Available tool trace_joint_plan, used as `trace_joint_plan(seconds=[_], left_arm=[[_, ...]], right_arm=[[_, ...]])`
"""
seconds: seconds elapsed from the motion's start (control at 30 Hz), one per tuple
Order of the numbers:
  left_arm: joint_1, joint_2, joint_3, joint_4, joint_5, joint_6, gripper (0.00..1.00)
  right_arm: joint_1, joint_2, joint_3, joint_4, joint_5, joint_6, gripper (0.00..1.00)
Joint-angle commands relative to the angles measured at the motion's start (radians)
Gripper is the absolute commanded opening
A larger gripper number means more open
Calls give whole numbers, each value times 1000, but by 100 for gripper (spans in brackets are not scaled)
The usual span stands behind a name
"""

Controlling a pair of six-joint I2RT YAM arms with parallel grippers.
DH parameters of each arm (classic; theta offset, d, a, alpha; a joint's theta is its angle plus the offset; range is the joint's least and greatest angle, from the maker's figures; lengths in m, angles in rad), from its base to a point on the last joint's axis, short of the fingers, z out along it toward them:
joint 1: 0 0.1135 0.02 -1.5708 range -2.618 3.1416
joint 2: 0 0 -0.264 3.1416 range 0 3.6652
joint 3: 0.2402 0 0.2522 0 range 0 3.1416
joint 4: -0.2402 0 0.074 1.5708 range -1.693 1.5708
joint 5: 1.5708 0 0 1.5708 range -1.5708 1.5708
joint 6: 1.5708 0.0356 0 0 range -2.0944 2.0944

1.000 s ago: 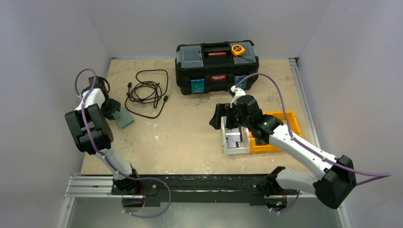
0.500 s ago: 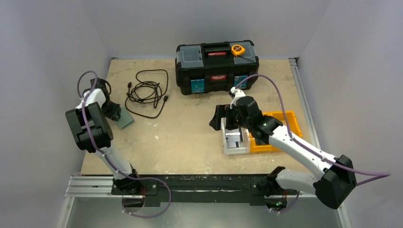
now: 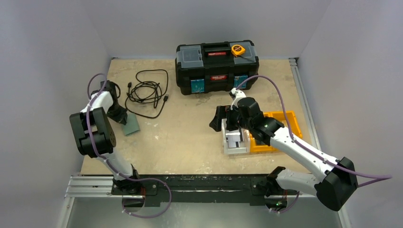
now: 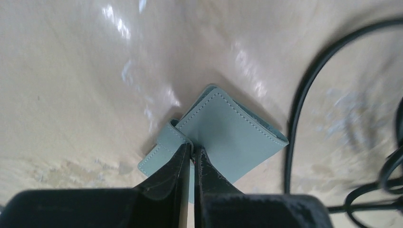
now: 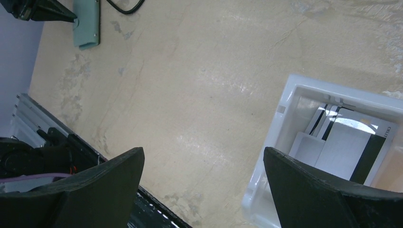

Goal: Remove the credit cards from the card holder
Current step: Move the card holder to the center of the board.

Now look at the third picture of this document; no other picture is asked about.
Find teal card holder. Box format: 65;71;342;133
122;113;140;136

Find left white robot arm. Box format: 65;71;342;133
69;80;142;194

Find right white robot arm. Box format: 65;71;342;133
209;97;358;211

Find cards in white bin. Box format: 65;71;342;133
225;129;243;148

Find white plastic bin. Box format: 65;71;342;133
221;119;250;156

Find black plastic toolbox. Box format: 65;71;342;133
175;40;259;95

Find orange plastic bin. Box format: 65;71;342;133
249;110;303;154

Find yellow tape measure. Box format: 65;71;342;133
231;44;246;57

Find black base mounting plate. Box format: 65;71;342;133
111;174;297;207

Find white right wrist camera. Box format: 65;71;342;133
229;88;246;110

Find black coiled USB cable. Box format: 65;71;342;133
125;69;170;120

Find aluminium frame rail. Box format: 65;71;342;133
65;176;113;198

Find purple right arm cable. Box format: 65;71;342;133
234;75;393;215

